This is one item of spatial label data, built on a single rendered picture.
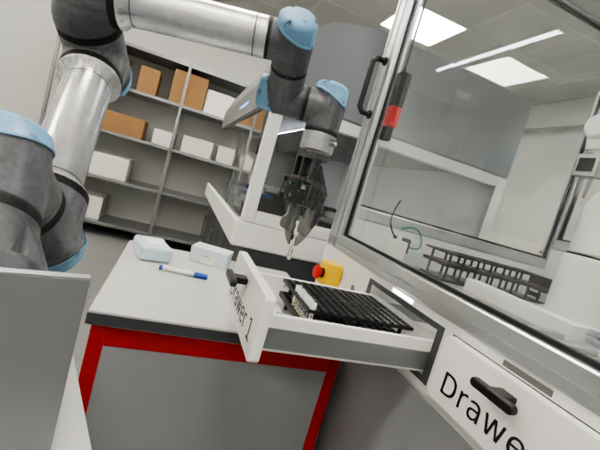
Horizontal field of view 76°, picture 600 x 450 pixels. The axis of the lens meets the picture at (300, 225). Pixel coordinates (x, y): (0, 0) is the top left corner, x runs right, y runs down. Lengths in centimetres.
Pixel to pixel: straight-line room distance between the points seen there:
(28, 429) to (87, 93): 55
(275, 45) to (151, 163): 421
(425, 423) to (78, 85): 86
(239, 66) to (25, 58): 223
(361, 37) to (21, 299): 149
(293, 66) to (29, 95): 455
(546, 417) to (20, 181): 68
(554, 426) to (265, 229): 119
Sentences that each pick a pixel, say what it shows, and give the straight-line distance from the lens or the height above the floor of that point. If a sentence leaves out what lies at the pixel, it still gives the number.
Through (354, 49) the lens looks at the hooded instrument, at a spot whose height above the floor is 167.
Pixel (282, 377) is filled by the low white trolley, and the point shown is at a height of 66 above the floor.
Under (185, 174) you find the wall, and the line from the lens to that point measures 489.
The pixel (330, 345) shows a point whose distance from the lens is 68.
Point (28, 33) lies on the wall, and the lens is 528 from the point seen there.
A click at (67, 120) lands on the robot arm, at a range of 77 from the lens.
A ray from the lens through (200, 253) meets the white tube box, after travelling 133.
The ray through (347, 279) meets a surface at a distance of 109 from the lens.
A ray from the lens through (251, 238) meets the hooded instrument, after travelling 154.
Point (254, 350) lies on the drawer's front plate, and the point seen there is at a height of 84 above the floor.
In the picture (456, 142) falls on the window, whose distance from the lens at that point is 88.
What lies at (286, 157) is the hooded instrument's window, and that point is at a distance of 155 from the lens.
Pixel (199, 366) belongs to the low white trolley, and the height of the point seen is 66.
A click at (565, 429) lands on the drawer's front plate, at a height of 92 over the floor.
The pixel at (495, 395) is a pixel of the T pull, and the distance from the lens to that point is 61.
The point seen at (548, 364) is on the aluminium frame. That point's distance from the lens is 63.
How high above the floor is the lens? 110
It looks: 6 degrees down
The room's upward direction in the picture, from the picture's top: 16 degrees clockwise
